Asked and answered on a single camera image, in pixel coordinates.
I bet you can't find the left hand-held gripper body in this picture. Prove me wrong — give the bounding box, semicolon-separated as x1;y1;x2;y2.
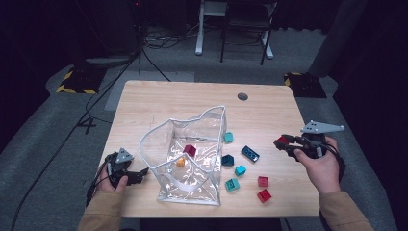
104;147;136;189

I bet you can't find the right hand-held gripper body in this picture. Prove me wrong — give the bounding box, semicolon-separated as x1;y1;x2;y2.
293;120;346;160

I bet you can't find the dark blue long toy brick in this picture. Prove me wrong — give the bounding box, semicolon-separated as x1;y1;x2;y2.
241;145;261;164

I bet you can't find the magenta sloped toy brick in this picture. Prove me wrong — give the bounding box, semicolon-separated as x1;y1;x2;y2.
183;143;197;158

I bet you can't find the clear plastic bag white trim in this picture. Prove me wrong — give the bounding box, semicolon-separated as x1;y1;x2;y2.
138;105;228;207

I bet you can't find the dark blue sloped toy brick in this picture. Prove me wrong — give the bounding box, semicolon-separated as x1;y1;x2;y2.
221;154;236;167

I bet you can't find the person's left hand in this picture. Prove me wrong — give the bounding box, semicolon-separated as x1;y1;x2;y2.
95;165;130;193

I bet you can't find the person's right hand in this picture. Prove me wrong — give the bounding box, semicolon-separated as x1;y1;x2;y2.
293;136;343;195

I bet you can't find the black yellow striped stand base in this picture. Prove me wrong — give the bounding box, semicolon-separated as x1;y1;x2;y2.
283;71;328;99
56;65;108;96

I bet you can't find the grey curtain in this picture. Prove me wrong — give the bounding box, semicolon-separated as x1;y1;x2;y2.
308;0;369;78

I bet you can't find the grey flat stand base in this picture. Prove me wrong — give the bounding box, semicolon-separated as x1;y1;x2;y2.
85;55;138;69

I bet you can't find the black chair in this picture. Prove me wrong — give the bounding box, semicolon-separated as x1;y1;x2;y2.
219;0;279;66

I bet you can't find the black equipment tower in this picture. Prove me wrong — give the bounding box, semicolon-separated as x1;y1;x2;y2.
71;0;146;61

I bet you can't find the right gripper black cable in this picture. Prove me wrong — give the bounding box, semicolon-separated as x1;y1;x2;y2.
325;142;347;193

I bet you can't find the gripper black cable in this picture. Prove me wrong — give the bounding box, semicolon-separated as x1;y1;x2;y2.
86;160;112;208
325;142;347;193

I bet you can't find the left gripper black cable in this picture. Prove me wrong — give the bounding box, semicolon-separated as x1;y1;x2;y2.
86;160;112;208

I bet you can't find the long black floor cable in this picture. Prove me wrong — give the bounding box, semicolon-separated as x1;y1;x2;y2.
9;47;143;231

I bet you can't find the thin black floor cable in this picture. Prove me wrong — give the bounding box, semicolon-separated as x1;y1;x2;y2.
140;47;172;83

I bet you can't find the black cable bundle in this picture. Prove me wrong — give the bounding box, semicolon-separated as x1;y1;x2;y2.
142;27;201;51

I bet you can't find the white desk frame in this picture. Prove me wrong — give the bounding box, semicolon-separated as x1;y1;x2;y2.
194;0;275;61

